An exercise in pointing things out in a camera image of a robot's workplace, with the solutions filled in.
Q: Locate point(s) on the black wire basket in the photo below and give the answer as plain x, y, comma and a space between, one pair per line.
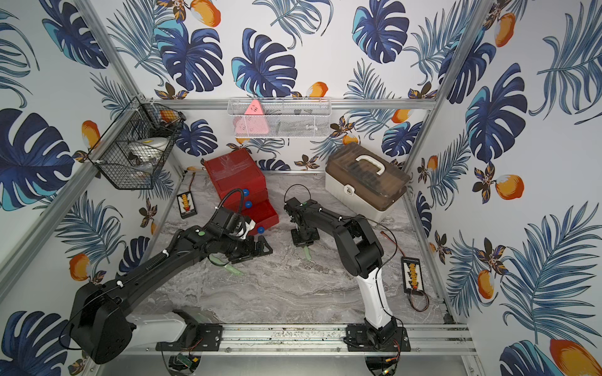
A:
133, 152

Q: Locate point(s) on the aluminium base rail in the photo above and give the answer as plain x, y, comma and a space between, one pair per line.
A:
319, 340

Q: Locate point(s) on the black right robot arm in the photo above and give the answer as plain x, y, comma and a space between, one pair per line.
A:
360, 252

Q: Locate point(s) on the pink triangle item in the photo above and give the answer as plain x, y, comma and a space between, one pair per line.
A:
253, 122

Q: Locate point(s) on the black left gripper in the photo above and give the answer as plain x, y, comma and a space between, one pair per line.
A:
252, 249

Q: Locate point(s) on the red drawer cabinet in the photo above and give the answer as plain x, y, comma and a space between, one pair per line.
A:
237, 170

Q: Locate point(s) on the clear wall shelf tray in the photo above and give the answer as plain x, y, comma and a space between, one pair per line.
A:
288, 117

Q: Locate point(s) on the white storage box brown lid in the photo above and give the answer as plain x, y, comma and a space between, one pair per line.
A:
364, 182

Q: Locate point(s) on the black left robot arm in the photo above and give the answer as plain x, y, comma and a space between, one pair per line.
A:
98, 321

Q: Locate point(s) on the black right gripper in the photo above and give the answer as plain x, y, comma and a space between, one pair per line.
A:
297, 243

